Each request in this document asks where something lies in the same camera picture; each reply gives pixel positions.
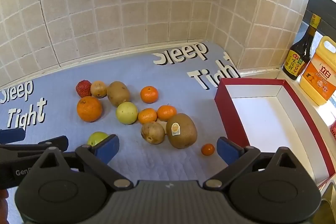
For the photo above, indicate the brown kiwi with sticker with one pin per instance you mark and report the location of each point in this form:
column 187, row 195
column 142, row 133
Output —
column 183, row 134

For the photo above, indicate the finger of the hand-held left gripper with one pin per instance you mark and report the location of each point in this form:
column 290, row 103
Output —
column 56, row 142
column 11, row 134

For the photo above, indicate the red packet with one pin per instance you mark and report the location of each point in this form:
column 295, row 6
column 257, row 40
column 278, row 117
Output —
column 333, row 130

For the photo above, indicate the pale yellow-green apple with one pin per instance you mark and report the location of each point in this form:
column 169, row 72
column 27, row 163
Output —
column 127, row 113

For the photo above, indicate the red strawberry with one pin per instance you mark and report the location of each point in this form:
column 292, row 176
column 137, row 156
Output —
column 83, row 88

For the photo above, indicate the dark soy sauce bottle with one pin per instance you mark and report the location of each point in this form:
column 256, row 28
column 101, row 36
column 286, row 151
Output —
column 302, row 56

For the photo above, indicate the blue printed mat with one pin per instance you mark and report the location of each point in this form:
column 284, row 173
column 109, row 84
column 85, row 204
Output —
column 147, row 72

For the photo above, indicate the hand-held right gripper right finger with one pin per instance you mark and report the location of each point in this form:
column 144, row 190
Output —
column 226, row 149

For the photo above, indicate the green apple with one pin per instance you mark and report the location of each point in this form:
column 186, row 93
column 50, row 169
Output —
column 95, row 138

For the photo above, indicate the small brown passion fruit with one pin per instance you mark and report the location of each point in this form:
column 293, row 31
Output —
column 98, row 89

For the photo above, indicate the round brown fruit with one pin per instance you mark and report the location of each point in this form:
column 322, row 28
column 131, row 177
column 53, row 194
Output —
column 152, row 133

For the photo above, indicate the yellow detergent jug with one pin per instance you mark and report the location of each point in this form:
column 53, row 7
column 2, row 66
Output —
column 319, row 74

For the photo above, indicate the small mandarin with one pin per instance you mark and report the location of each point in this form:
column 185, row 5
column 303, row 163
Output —
column 149, row 94
column 147, row 116
column 167, row 112

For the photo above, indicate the plain brown kiwi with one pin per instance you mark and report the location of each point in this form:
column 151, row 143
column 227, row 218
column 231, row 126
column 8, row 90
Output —
column 118, row 93

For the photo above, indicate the orange cherry tomato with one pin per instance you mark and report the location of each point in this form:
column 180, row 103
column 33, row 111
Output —
column 208, row 149

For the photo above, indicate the red cardboard box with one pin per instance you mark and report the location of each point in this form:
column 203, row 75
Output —
column 262, row 119

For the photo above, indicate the olive shiny object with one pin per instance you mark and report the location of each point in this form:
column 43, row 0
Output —
column 328, row 205

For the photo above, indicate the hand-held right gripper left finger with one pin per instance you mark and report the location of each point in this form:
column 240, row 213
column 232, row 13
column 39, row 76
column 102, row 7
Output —
column 107, row 147

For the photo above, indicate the large orange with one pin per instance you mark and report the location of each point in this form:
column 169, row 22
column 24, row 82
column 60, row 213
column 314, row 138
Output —
column 89, row 109

